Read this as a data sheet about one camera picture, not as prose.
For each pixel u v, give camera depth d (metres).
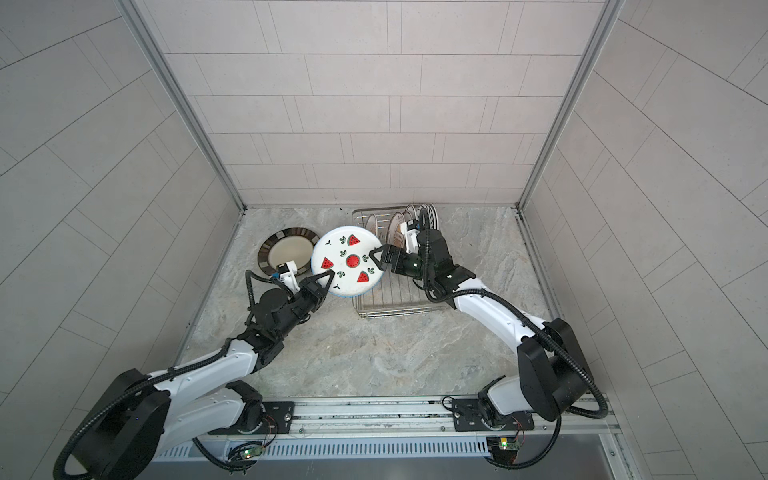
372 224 0.99
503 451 0.68
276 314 0.60
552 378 0.41
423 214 0.70
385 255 0.69
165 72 0.80
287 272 0.72
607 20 0.72
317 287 0.71
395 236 0.99
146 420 0.39
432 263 0.62
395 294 0.92
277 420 0.70
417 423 0.71
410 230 0.73
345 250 0.80
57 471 0.35
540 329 0.44
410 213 0.94
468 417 0.71
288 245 1.04
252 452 0.64
